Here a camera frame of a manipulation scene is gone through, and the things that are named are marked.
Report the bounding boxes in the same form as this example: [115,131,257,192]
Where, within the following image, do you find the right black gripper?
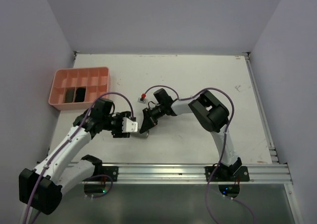
[141,105,165,134]

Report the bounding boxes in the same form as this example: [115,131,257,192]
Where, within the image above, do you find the grey and cream underwear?
[130,131,149,139]

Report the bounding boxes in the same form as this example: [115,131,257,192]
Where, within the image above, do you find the black underwear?
[74,87,86,103]

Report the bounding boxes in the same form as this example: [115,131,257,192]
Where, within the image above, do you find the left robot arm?
[18,98,138,215]

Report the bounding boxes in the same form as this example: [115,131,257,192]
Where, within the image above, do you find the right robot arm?
[139,88,242,181]

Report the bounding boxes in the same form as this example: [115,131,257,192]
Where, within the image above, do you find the dark rolled cloth in tray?
[64,88,75,103]

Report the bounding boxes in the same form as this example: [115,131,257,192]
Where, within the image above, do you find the pink compartment tray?
[49,67,110,111]

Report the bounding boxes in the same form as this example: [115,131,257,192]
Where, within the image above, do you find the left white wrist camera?
[122,117,139,133]

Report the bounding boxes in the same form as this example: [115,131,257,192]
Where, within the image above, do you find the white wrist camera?
[122,117,139,133]
[137,93,147,104]

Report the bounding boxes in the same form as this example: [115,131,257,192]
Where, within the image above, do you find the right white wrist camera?
[137,93,147,104]

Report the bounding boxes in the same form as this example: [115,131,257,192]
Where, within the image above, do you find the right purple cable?
[145,85,235,170]

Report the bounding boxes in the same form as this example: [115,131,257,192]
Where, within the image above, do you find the purple cable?
[145,85,235,170]
[22,92,136,224]

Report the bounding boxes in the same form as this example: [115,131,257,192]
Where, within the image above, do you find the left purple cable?
[22,92,136,224]

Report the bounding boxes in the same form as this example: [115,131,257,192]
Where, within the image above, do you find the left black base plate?
[99,166,119,182]

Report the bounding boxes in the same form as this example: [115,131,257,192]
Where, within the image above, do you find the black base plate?
[204,164,250,182]
[99,166,119,182]

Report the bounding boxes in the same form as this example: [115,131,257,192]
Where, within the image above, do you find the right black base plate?
[204,164,250,182]

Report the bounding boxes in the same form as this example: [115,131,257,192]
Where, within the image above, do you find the aluminium mounting rail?
[103,163,292,184]

